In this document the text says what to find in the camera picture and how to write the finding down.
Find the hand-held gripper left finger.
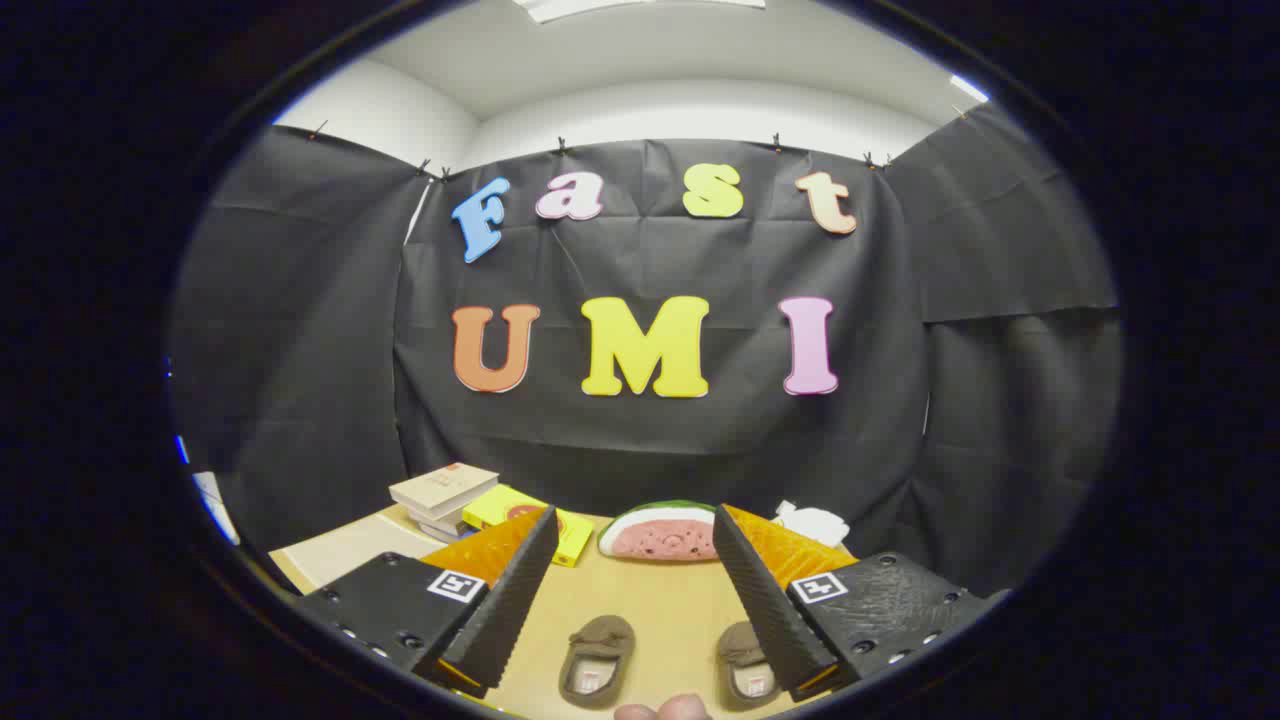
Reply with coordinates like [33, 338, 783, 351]
[300, 505, 561, 701]

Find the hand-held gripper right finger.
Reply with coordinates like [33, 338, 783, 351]
[712, 503, 1011, 703]

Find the brown suede shoe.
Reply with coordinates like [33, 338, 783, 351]
[715, 620, 783, 711]
[558, 615, 637, 711]

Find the yellow book with red circle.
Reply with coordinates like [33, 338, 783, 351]
[462, 485, 596, 568]

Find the white duck plush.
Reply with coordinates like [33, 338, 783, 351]
[772, 500, 851, 549]

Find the white book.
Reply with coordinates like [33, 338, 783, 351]
[405, 508, 476, 544]

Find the watermelon slice plush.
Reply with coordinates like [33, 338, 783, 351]
[598, 500, 721, 563]

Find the beige book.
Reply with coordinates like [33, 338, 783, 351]
[389, 462, 500, 521]

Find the black backdrop cloth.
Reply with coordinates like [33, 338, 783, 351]
[168, 105, 1121, 601]

